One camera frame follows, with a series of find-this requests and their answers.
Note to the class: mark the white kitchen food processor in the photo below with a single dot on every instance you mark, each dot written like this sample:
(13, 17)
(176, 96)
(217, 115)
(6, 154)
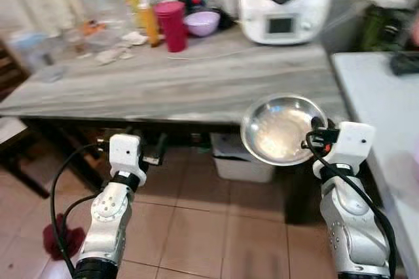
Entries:
(285, 4)

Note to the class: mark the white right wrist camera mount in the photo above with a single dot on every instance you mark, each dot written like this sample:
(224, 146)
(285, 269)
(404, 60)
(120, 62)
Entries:
(350, 145)

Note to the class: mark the dark green bottle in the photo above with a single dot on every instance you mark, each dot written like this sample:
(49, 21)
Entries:
(380, 27)

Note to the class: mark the maroon cloth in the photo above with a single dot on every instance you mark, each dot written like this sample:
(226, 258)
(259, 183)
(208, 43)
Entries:
(62, 243)

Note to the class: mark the white plastic bin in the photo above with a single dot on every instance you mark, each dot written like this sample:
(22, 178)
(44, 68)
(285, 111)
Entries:
(242, 164)

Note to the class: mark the orange plastic bottle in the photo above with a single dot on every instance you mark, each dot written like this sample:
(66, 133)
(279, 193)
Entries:
(150, 23)

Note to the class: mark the clear plastic container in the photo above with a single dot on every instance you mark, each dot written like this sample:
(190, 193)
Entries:
(33, 53)

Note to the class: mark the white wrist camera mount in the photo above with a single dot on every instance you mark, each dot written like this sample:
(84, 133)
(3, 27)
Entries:
(126, 154)
(350, 145)

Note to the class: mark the black jar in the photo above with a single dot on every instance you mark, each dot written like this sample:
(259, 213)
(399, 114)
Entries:
(193, 0)

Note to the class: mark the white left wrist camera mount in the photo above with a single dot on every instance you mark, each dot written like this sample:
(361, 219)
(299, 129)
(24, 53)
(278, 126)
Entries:
(126, 154)

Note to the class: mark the dark wooden chair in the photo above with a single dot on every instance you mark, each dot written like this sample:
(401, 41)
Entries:
(13, 141)

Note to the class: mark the clear orange-capped bottle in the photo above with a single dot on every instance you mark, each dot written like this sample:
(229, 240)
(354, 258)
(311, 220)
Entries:
(95, 4)

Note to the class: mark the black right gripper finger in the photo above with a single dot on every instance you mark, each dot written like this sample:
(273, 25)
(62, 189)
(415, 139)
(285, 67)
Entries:
(319, 122)

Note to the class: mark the black remote control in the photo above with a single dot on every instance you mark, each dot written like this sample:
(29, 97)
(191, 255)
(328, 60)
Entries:
(406, 63)

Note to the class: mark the round steel bowl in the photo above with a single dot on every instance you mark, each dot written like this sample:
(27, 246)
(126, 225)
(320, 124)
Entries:
(278, 131)

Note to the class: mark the light purple plastic bowl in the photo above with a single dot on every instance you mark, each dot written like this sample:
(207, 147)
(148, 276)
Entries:
(203, 23)

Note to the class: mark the magenta plastic cup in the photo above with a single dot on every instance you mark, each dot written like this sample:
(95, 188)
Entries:
(171, 27)

